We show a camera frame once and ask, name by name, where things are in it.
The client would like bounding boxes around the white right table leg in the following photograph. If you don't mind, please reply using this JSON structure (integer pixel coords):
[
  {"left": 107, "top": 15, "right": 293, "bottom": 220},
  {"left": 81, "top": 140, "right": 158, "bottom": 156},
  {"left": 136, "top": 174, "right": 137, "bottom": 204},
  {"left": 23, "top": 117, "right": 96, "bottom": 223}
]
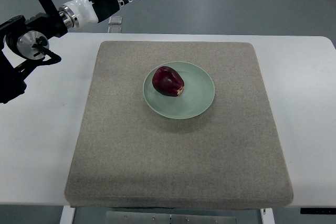
[{"left": 260, "top": 208, "right": 275, "bottom": 224}]

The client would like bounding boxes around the beige fabric mat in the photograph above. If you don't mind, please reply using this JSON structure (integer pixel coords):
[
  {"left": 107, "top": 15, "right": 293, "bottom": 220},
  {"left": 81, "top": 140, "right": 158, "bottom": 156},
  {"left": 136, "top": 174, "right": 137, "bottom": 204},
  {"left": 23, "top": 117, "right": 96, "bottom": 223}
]
[{"left": 65, "top": 41, "right": 293, "bottom": 209}]

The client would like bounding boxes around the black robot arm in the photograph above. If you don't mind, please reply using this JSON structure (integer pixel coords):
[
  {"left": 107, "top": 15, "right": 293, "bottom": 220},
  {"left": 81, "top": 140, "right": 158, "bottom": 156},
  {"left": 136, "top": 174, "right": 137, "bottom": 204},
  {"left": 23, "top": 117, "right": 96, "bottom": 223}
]
[{"left": 1, "top": 0, "right": 79, "bottom": 104}]

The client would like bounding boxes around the upper floor outlet plate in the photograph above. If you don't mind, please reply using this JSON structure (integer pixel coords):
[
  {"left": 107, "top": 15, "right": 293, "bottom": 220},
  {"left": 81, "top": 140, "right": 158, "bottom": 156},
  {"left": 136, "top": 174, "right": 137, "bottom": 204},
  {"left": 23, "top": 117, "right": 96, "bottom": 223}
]
[{"left": 108, "top": 16, "right": 122, "bottom": 25}]

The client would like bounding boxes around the white table leg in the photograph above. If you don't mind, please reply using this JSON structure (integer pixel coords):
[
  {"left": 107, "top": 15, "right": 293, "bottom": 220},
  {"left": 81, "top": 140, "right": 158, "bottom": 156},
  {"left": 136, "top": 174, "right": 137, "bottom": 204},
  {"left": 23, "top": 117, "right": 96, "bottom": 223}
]
[
  {"left": 260, "top": 208, "right": 275, "bottom": 224},
  {"left": 59, "top": 206, "right": 76, "bottom": 224}
]

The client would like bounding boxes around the floor outlet plate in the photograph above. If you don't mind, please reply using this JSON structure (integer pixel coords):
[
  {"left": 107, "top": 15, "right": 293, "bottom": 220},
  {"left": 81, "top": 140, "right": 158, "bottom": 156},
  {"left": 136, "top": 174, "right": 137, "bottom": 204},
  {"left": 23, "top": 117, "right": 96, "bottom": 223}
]
[
  {"left": 108, "top": 26, "right": 122, "bottom": 33},
  {"left": 108, "top": 16, "right": 122, "bottom": 25}
]

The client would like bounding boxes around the white left table leg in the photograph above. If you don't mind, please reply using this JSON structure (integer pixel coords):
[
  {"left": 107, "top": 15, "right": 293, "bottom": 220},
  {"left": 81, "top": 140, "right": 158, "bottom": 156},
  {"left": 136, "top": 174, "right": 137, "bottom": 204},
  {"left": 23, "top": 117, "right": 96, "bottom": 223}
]
[{"left": 59, "top": 206, "right": 76, "bottom": 224}]

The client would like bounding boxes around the black table control panel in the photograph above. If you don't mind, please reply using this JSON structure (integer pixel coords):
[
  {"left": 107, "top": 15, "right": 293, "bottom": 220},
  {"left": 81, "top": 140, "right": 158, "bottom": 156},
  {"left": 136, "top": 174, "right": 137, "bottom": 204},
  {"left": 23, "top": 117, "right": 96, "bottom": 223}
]
[{"left": 300, "top": 208, "right": 336, "bottom": 215}]

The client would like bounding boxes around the metal table base plate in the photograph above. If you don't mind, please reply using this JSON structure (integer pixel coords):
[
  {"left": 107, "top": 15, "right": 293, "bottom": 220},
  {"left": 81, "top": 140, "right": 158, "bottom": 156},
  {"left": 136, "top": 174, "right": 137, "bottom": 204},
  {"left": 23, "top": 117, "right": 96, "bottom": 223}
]
[{"left": 105, "top": 211, "right": 237, "bottom": 224}]

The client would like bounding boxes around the lower floor outlet plate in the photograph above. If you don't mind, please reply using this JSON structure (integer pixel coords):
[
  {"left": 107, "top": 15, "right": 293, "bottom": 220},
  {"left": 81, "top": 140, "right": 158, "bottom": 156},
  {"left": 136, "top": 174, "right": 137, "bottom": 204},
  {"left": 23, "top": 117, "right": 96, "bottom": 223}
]
[{"left": 108, "top": 26, "right": 122, "bottom": 33}]

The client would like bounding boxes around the green plate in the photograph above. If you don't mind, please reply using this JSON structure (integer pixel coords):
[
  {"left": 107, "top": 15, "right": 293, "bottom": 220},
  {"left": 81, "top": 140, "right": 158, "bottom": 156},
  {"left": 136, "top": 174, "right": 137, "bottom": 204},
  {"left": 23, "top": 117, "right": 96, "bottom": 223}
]
[{"left": 143, "top": 61, "right": 215, "bottom": 120}]

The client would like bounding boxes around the red apple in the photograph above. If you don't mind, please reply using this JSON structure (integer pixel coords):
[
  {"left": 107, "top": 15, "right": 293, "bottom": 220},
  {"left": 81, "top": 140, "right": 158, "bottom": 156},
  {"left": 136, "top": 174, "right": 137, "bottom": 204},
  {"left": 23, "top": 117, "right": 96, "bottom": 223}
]
[{"left": 152, "top": 66, "right": 185, "bottom": 97}]

